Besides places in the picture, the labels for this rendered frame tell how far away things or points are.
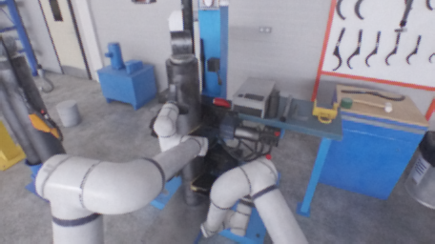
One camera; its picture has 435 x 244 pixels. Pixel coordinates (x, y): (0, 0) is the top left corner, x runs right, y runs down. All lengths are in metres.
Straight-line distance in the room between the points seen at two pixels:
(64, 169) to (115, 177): 0.13
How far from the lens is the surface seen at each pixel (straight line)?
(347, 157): 2.50
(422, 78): 3.50
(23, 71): 2.19
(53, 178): 0.63
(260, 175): 0.94
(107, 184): 0.55
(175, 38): 1.35
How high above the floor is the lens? 1.90
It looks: 30 degrees down
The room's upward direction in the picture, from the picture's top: 1 degrees counter-clockwise
